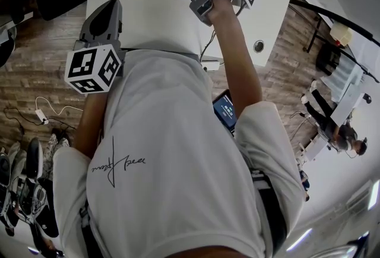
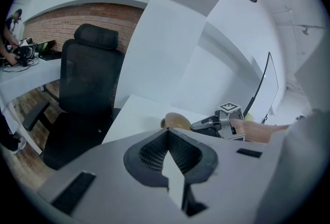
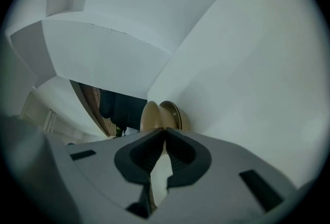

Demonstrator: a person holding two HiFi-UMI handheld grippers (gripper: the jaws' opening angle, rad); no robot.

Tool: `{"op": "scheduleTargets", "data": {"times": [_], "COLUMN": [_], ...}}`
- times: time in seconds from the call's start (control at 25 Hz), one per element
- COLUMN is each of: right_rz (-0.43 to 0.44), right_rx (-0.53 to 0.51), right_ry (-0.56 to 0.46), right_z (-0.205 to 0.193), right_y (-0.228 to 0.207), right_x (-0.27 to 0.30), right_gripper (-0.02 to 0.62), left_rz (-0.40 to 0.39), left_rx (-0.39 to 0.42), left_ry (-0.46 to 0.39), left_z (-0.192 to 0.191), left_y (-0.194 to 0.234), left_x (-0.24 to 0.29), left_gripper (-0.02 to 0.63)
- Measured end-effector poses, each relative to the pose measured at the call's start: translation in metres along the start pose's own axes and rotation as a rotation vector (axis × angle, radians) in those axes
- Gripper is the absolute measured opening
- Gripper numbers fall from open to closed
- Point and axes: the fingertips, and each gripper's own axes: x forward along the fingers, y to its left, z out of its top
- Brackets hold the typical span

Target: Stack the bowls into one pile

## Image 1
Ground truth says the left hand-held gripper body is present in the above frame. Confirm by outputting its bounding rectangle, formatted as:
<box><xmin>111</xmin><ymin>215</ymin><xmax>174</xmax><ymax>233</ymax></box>
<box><xmin>64</xmin><ymin>39</ymin><xmax>126</xmax><ymax>95</ymax></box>

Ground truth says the person's left forearm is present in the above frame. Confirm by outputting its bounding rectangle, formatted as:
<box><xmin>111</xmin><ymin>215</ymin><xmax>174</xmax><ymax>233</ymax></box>
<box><xmin>73</xmin><ymin>92</ymin><xmax>110</xmax><ymax>159</ymax></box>

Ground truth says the person's right forearm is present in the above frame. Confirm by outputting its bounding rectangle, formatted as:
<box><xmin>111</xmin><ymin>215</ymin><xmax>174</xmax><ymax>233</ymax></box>
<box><xmin>209</xmin><ymin>17</ymin><xmax>264</xmax><ymax>121</ymax></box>

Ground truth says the person's right hand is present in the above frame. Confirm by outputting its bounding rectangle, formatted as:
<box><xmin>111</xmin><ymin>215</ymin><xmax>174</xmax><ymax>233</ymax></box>
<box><xmin>207</xmin><ymin>0</ymin><xmax>239</xmax><ymax>27</ymax></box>

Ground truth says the white power strip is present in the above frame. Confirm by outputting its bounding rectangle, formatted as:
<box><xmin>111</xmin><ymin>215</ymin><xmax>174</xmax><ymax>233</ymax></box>
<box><xmin>200</xmin><ymin>60</ymin><xmax>221</xmax><ymax>71</ymax></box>

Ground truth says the black grey device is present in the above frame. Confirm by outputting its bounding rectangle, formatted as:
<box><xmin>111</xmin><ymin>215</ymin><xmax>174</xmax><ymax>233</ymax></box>
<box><xmin>26</xmin><ymin>137</ymin><xmax>44</xmax><ymax>177</ymax></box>

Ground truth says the beige container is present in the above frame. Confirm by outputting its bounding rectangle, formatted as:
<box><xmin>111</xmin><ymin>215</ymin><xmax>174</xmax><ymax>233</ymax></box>
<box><xmin>329</xmin><ymin>23</ymin><xmax>354</xmax><ymax>48</ymax></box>

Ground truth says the black floor bin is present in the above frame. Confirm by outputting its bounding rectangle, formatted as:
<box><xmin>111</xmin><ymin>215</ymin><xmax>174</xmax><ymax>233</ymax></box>
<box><xmin>316</xmin><ymin>42</ymin><xmax>341</xmax><ymax>76</ymax></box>

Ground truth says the black screen device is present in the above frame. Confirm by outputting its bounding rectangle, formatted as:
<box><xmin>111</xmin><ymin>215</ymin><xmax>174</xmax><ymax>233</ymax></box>
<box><xmin>212</xmin><ymin>89</ymin><xmax>238</xmax><ymax>133</ymax></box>

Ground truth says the person's white shirt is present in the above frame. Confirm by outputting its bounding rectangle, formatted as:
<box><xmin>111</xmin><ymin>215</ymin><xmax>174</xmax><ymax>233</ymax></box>
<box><xmin>53</xmin><ymin>48</ymin><xmax>305</xmax><ymax>258</ymax></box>

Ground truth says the white work table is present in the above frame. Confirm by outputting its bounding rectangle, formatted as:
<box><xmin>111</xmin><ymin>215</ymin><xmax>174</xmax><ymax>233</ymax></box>
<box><xmin>329</xmin><ymin>84</ymin><xmax>368</xmax><ymax>127</ymax></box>

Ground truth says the white power adapter with cable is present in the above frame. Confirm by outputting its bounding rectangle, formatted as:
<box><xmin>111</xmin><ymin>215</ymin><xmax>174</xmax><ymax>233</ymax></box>
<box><xmin>34</xmin><ymin>96</ymin><xmax>86</xmax><ymax>126</ymax></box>

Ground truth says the black harness strap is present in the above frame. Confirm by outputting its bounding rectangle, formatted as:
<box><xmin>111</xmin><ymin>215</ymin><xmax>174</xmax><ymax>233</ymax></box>
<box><xmin>79</xmin><ymin>203</ymin><xmax>99</xmax><ymax>258</ymax></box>
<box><xmin>252</xmin><ymin>172</ymin><xmax>288</xmax><ymax>251</ymax></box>

